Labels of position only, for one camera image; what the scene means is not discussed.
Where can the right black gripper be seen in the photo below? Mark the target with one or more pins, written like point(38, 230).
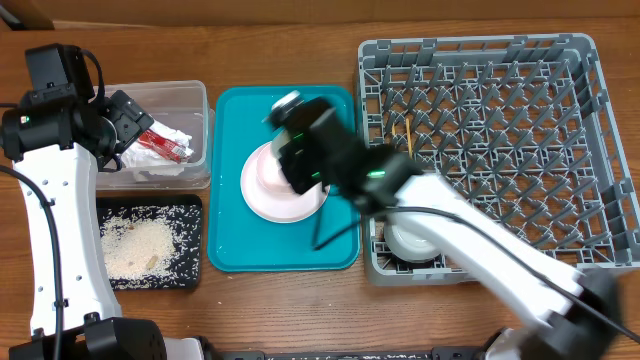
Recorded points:
point(298, 176)

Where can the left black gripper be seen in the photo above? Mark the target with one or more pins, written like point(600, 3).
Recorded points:
point(131, 119)

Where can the red ketchup packet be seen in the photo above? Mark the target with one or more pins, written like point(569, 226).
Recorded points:
point(166, 148)

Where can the white napkin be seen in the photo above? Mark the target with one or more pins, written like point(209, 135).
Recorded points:
point(137, 156)

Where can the large pink plate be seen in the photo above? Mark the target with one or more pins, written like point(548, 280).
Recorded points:
point(278, 208)

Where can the white rice pile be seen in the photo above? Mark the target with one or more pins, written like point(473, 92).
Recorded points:
point(137, 247)

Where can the grey bowl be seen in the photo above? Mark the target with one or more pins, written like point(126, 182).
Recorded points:
point(407, 246)

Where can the pale green cup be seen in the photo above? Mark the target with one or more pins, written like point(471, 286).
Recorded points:
point(279, 141)

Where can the small pink saucer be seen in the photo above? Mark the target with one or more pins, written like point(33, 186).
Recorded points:
point(269, 173)

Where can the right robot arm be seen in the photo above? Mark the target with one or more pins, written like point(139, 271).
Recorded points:
point(566, 314)

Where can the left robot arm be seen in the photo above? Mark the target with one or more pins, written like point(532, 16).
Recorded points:
point(57, 148)

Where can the grey dishwasher rack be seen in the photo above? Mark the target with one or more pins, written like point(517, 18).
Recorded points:
point(522, 126)

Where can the clear plastic bin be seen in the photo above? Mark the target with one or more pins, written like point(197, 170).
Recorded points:
point(181, 105)

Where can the black plastic tray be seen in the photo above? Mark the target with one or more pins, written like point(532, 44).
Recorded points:
point(190, 200)

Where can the teal plastic tray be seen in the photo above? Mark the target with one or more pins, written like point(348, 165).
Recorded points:
point(239, 240)

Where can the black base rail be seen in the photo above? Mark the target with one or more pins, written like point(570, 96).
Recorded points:
point(436, 353)

